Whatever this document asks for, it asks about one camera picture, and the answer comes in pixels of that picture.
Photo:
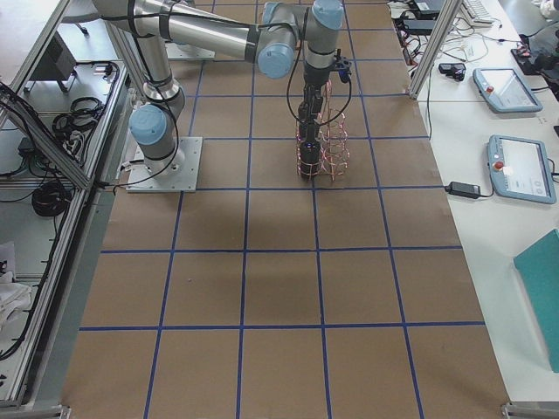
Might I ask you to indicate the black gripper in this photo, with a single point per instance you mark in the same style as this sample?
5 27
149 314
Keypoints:
311 83

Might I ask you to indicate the dark wine bottle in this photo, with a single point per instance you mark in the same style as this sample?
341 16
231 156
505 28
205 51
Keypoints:
308 134
305 117
309 159

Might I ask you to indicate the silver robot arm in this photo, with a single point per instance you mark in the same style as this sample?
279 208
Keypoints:
270 45

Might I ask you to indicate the black power adapter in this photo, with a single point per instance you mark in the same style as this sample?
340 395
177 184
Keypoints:
461 189

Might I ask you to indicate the far teach pendant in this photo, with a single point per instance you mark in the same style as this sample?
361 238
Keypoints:
505 91

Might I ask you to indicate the teach pendant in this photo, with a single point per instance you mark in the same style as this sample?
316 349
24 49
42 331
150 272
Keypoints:
505 91
519 169

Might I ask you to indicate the near teach pendant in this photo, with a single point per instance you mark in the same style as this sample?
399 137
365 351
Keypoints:
519 169

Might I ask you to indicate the copper wire bottle basket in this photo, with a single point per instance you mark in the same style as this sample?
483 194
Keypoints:
332 137

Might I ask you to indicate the aluminium frame post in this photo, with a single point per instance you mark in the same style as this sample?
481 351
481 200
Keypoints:
437 38

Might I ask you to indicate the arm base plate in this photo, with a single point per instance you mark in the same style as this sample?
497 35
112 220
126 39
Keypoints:
176 173

